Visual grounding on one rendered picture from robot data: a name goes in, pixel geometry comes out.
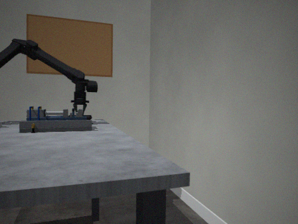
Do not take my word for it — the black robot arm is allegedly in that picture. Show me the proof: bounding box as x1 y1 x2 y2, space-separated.
0 39 98 102

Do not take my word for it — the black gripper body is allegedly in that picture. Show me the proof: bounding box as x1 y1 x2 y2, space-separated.
71 100 89 105

